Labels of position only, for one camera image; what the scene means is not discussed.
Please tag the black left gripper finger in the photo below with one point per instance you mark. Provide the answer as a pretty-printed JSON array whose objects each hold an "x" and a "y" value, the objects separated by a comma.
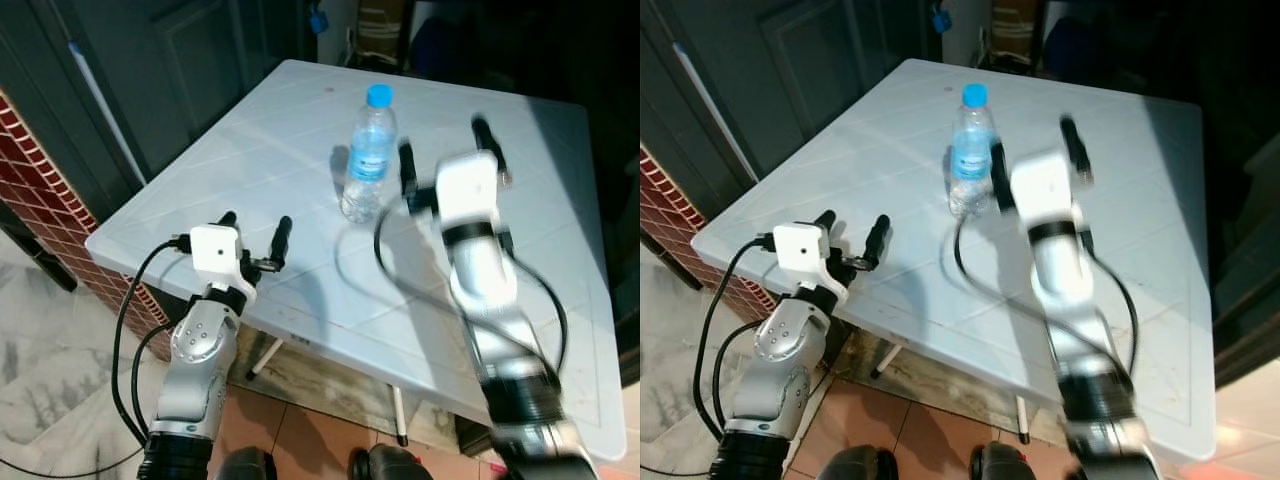
[
  {"x": 877, "y": 240},
  {"x": 228, "y": 219},
  {"x": 825, "y": 219},
  {"x": 281, "y": 240}
]

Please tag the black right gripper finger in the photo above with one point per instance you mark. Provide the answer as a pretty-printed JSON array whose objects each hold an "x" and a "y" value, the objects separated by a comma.
[
  {"x": 1072, "y": 132},
  {"x": 407, "y": 165},
  {"x": 486, "y": 135},
  {"x": 999, "y": 160}
]

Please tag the clear blue-capped water bottle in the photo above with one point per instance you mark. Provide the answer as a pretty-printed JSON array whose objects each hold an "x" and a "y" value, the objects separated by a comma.
[
  {"x": 370, "y": 150},
  {"x": 970, "y": 150}
]

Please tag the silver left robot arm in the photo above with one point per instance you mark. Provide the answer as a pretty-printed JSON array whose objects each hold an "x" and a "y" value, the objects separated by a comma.
[
  {"x": 785, "y": 360},
  {"x": 195, "y": 350}
]

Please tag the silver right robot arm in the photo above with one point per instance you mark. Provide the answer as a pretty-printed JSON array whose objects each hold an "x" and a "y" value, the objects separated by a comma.
[
  {"x": 1075, "y": 300},
  {"x": 490, "y": 300}
]

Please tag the white plastic folding table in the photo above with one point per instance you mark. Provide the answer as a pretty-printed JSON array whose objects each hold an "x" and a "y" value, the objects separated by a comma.
[
  {"x": 290, "y": 150},
  {"x": 880, "y": 160}
]

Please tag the dark grey door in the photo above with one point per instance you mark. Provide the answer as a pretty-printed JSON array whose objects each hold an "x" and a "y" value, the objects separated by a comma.
[
  {"x": 800, "y": 70},
  {"x": 200, "y": 70}
]

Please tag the small blue object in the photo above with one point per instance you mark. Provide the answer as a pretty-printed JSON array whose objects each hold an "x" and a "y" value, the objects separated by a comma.
[
  {"x": 319, "y": 21},
  {"x": 941, "y": 19}
]

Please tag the thin white strip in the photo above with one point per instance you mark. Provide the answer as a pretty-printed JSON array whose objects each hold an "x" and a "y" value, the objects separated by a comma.
[
  {"x": 100, "y": 100},
  {"x": 700, "y": 90}
]

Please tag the black robot left leg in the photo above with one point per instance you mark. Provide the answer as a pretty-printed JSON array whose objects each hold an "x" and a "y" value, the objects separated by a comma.
[
  {"x": 247, "y": 465},
  {"x": 855, "y": 466}
]

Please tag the black robot leg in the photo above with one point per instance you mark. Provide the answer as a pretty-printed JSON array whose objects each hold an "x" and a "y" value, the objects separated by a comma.
[
  {"x": 998, "y": 465},
  {"x": 247, "y": 465},
  {"x": 390, "y": 465},
  {"x": 855, "y": 466}
]

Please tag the black robot right leg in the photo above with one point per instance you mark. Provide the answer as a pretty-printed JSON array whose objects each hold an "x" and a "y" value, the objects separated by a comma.
[
  {"x": 998, "y": 465},
  {"x": 390, "y": 465}
]

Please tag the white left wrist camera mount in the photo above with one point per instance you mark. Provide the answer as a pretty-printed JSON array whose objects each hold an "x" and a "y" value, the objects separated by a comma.
[
  {"x": 798, "y": 248},
  {"x": 213, "y": 248}
]

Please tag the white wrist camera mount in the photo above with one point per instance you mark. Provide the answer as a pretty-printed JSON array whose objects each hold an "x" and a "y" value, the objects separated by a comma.
[
  {"x": 468, "y": 190},
  {"x": 798, "y": 248},
  {"x": 1040, "y": 190},
  {"x": 213, "y": 248}
]

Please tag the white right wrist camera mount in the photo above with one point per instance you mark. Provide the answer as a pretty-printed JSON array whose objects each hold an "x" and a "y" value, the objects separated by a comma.
[
  {"x": 468, "y": 190},
  {"x": 1040, "y": 190}
]

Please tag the red tiled low wall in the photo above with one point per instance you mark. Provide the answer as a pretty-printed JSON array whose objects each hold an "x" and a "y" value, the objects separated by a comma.
[
  {"x": 40, "y": 170},
  {"x": 670, "y": 210}
]

